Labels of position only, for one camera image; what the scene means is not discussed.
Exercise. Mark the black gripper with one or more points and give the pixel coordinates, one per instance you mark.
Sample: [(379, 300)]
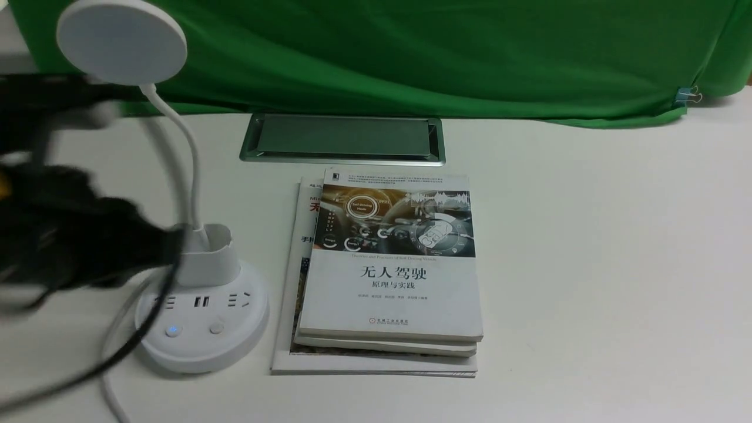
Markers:
[(58, 232)]

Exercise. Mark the white desk lamp with socket base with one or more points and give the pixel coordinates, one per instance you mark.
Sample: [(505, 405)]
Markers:
[(220, 309)]

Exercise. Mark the large white bottom magazine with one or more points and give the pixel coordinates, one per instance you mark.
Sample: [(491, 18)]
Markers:
[(292, 359)]

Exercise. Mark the white middle book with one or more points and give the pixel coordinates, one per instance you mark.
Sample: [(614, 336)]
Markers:
[(315, 345)]

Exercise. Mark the white self-driving textbook top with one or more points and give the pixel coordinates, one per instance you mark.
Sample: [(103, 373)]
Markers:
[(393, 258)]

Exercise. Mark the green backdrop cloth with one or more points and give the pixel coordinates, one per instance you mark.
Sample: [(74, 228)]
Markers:
[(595, 64)]

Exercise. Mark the blue binder clip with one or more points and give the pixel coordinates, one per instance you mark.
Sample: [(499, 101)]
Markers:
[(687, 96)]

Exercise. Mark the silver desk cable grommet cover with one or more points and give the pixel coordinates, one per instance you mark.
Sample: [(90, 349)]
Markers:
[(344, 140)]

